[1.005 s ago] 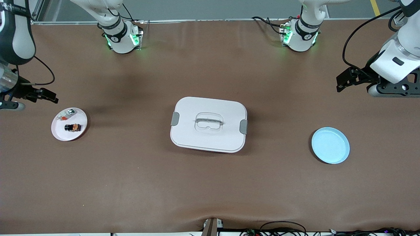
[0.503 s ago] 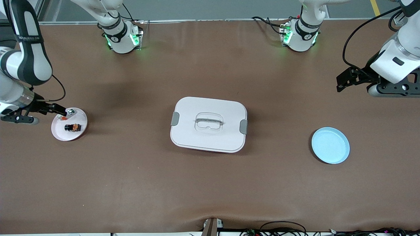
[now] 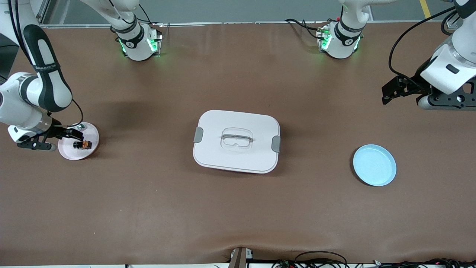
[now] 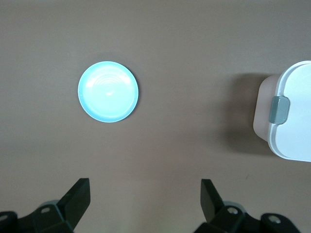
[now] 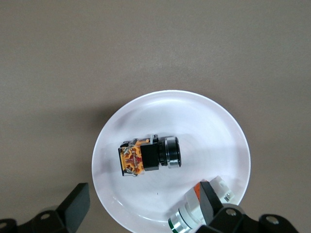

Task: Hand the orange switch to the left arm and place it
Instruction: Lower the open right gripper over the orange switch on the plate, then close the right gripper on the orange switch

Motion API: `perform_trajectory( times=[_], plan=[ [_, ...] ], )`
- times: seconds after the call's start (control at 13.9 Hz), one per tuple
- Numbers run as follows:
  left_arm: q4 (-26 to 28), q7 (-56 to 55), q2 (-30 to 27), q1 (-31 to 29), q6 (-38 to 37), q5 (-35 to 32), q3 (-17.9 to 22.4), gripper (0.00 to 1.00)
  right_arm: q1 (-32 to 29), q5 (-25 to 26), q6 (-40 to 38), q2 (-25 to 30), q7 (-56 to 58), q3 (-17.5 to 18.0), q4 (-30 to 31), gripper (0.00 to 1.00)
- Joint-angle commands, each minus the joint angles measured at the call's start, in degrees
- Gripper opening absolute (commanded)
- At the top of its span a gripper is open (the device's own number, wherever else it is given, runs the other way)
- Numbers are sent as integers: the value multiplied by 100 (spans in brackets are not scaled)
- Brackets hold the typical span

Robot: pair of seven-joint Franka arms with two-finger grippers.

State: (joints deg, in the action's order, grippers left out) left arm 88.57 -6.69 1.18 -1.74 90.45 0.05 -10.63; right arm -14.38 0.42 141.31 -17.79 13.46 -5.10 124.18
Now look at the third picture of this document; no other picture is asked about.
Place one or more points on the small white clamp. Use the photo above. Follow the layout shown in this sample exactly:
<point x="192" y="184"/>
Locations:
<point x="248" y="254"/>

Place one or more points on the pink round plate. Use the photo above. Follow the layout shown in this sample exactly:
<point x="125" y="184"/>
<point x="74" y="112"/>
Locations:
<point x="74" y="153"/>

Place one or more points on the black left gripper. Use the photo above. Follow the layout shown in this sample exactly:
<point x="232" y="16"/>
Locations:
<point x="413" y="84"/>

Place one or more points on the brown table mat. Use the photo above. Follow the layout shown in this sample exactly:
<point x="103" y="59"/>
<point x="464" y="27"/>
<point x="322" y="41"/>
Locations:
<point x="148" y="204"/>

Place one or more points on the metal table edge rail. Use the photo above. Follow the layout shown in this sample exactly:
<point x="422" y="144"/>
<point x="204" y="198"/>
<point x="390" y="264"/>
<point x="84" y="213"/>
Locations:
<point x="204" y="24"/>

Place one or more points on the aluminium frame corner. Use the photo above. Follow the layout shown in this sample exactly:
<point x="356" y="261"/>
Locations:
<point x="44" y="13"/>

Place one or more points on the brown upright post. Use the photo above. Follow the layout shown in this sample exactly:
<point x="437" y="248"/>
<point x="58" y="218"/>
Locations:
<point x="238" y="258"/>

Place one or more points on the light blue round plate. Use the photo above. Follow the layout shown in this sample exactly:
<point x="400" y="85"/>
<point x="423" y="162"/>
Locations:
<point x="374" y="165"/>

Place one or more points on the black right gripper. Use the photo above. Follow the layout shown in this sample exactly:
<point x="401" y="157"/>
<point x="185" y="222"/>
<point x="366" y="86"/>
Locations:
<point x="58" y="131"/>

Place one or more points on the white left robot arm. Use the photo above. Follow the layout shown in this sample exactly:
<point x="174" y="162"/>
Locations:
<point x="444" y="69"/>

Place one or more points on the white lidded box grey clips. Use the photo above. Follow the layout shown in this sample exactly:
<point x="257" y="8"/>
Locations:
<point x="236" y="156"/>

